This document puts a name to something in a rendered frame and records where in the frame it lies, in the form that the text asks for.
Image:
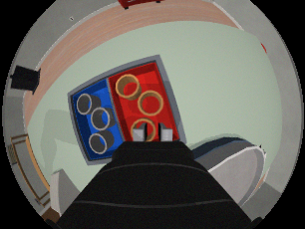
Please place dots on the bronze bushing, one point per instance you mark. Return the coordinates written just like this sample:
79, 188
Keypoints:
152, 135
120, 85
148, 94

